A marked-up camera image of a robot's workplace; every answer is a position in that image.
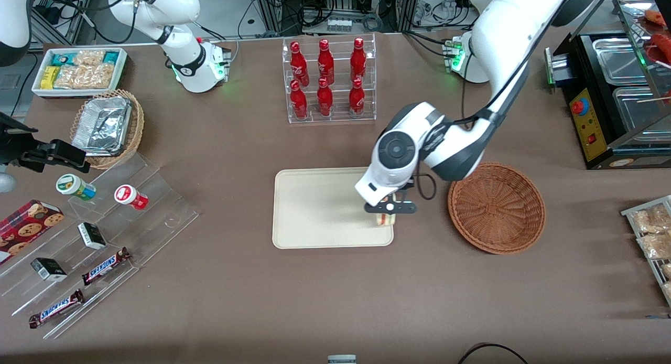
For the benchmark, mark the stainless steel pan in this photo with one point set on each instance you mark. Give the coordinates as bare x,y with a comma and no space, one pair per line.
621,62
637,107

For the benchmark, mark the red sausage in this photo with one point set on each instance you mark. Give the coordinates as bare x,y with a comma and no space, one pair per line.
661,41

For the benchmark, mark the small grey device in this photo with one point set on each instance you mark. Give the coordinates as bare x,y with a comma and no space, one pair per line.
342,360

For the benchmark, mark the white plastic snack bin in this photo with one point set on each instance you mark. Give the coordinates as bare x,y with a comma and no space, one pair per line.
39,93

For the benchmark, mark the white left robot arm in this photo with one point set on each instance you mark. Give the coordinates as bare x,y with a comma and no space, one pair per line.
503,33

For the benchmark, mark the red chocolate cookie box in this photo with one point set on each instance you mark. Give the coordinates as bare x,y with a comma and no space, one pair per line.
26,230

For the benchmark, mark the round brown wicker basket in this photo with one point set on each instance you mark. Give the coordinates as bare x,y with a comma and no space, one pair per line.
495,209

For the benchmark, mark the white power strip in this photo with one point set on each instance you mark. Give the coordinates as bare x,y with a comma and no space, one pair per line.
339,25

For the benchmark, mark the red lid snack cup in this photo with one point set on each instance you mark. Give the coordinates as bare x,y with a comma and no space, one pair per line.
127,195

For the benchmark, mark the yellow snack packet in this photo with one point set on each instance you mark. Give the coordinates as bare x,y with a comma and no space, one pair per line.
50,77

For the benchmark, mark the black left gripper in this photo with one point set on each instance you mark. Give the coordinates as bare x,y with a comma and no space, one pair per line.
408,186

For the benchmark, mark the snickers chocolate bar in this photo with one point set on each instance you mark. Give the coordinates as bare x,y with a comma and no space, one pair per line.
55,309
105,267

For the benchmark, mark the small black carton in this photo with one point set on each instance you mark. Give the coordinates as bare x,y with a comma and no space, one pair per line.
48,269
92,235

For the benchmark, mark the teal snack packet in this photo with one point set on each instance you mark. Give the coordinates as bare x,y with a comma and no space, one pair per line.
63,59
111,57

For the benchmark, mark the red cola bottle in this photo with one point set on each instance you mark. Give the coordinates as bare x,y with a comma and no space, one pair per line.
358,62
357,99
325,100
325,64
299,65
299,103

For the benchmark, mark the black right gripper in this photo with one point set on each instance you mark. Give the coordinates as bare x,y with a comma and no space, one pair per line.
11,147

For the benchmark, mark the black yellow food warmer machine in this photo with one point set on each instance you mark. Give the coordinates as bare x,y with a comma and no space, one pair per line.
590,138

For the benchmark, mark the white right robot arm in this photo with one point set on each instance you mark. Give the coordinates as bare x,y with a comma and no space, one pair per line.
178,7

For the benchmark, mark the cream rectangular tray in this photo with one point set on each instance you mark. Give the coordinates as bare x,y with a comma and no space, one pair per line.
320,206

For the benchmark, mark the clear acrylic stepped display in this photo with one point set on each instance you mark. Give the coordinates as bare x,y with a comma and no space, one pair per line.
157,217

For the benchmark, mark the triangular sandwich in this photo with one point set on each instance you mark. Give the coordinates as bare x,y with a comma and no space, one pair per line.
384,220

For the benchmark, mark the aluminium foil tray stack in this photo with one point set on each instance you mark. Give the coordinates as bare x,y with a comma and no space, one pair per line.
102,125

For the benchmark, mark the orange fried food piece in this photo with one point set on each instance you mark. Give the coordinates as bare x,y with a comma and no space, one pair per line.
654,16

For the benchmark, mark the clear cracker bag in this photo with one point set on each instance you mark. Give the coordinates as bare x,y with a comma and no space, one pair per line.
84,76
89,57

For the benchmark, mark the oval wicker basket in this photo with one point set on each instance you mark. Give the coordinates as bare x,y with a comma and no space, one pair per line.
137,128

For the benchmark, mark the clear nut snack bag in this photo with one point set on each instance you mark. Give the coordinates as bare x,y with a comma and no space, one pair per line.
650,220
655,246
668,289
667,270

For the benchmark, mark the green lid snack cup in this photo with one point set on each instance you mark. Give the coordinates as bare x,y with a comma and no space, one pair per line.
71,184

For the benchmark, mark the clear acrylic bottle rack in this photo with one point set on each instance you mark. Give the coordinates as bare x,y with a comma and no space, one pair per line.
338,120

